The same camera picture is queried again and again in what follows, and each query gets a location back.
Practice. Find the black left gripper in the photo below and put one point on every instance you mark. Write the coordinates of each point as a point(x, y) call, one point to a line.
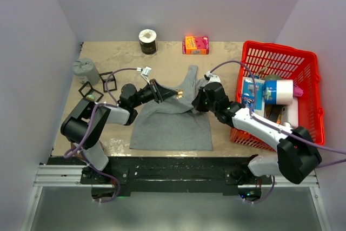
point(160, 93)

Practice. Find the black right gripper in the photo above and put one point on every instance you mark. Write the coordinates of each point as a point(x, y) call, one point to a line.
point(197, 103)

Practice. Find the orange maple leaf brooch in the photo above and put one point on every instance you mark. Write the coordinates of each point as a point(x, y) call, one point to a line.
point(179, 93)

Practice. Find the grey sleeveless shirt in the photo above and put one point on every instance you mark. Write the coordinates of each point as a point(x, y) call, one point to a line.
point(174, 124)

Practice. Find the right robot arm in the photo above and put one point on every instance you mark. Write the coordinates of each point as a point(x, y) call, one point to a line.
point(295, 157)

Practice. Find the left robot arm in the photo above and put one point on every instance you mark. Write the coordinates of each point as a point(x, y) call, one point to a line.
point(84, 125)

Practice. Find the black brooch display case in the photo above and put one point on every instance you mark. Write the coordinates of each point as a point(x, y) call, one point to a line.
point(108, 81)

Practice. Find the round iridescent brooch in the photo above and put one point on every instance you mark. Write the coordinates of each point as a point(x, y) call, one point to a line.
point(90, 97)

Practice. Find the blue razor package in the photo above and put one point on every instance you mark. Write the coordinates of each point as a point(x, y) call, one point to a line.
point(253, 94)

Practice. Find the orange pink snack box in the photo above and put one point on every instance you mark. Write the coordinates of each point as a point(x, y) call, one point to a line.
point(196, 45)

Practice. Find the toilet paper roll black wrapper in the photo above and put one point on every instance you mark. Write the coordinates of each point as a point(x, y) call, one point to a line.
point(147, 40)

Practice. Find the red plastic basket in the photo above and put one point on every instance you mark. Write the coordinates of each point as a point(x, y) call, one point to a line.
point(301, 66)

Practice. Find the green round fruit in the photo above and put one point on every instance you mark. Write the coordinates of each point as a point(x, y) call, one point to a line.
point(272, 77)

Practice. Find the blue white wipes roll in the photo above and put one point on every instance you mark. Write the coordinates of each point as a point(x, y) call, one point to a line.
point(279, 92)

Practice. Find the grey paper roll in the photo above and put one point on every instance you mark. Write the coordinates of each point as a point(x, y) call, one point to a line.
point(85, 71)

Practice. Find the white box in basket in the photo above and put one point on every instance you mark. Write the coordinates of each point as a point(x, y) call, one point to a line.
point(289, 114)

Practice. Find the pink packet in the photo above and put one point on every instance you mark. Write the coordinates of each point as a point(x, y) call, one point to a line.
point(297, 91)

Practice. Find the brown wooden block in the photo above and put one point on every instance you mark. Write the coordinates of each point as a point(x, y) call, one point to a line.
point(77, 154)

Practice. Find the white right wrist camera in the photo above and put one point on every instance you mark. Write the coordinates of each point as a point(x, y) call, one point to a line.
point(211, 78)

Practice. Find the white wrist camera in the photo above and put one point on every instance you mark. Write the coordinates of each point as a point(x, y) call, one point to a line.
point(211, 78)
point(144, 73)

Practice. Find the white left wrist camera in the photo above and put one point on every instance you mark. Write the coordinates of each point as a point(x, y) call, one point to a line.
point(144, 73)

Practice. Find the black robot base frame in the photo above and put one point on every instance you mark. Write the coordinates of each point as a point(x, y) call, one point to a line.
point(223, 175)

